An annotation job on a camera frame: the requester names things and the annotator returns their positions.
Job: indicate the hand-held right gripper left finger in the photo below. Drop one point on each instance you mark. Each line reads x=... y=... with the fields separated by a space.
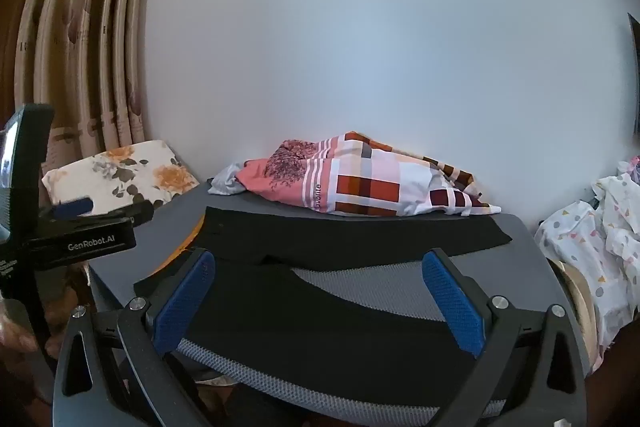
x=184 y=304

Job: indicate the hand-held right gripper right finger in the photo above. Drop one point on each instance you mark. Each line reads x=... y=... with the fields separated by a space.
x=454 y=307

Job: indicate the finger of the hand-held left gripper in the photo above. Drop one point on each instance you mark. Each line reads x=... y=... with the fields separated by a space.
x=117 y=212

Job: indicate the black pants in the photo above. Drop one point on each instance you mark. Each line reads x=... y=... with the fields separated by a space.
x=310 y=307

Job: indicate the person's left hand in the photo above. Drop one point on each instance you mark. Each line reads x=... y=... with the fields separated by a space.
x=15 y=332

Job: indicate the floral pillow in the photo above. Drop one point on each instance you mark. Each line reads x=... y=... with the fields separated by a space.
x=130 y=172

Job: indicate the orange pad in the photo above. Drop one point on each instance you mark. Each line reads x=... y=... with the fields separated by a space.
x=187 y=241

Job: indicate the grey mesh mattress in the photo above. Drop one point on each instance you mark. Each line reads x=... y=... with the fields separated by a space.
x=525 y=267

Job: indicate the grey striped cloth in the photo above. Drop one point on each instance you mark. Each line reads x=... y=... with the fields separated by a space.
x=225 y=182

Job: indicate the beige round object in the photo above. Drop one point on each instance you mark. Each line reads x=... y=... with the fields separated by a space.
x=580 y=297

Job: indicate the white triangle-patterned cloth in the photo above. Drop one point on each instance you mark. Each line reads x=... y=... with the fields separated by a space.
x=590 y=247

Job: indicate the pink plaid printed cloth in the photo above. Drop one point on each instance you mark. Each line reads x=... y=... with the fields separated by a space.
x=375 y=177

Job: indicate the beige curtain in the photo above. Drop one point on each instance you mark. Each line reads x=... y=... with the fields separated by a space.
x=75 y=32

